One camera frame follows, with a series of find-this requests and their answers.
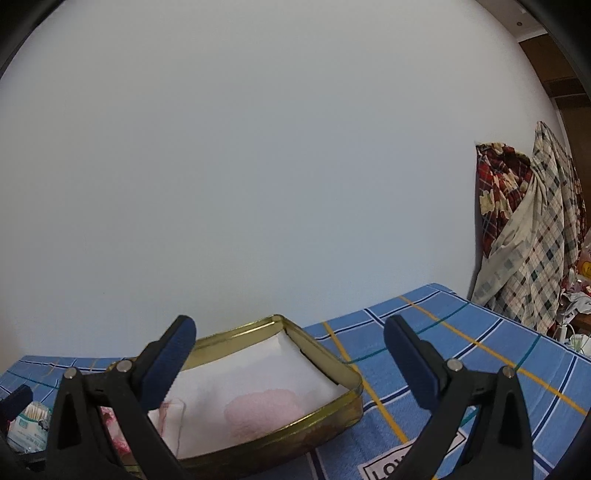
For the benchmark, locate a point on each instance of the beige plaid hanging cloth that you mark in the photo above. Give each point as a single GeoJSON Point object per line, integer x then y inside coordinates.
{"type": "Point", "coordinates": [523, 276]}

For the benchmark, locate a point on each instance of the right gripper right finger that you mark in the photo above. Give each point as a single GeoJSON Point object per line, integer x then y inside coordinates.
{"type": "Point", "coordinates": [499, 445]}

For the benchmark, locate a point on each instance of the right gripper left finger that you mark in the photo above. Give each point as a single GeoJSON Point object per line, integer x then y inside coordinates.
{"type": "Point", "coordinates": [79, 445]}

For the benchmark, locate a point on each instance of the blue plaid tablecloth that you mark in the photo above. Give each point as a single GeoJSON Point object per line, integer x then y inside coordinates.
{"type": "Point", "coordinates": [554, 379]}

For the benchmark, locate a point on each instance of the cotton swab packet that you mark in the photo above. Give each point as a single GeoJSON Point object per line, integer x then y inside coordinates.
{"type": "Point", "coordinates": [28, 433]}

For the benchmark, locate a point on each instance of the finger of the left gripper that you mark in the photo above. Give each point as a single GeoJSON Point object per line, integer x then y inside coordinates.
{"type": "Point", "coordinates": [14, 404]}

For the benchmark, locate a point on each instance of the red floral hanging cloth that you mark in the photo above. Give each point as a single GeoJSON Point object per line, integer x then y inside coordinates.
{"type": "Point", "coordinates": [503, 178]}

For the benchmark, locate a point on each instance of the cluttered side table items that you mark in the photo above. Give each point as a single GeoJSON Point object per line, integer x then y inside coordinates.
{"type": "Point", "coordinates": [573, 318]}

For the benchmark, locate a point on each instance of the pink fluffy pad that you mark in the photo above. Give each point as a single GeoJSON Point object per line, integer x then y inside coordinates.
{"type": "Point", "coordinates": [257, 414]}

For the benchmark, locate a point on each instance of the white pink-edged handkerchief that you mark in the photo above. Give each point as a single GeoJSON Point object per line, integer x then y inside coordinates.
{"type": "Point", "coordinates": [167, 420]}

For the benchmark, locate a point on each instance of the gold metal tin box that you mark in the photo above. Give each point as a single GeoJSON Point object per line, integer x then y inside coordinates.
{"type": "Point", "coordinates": [291, 441]}

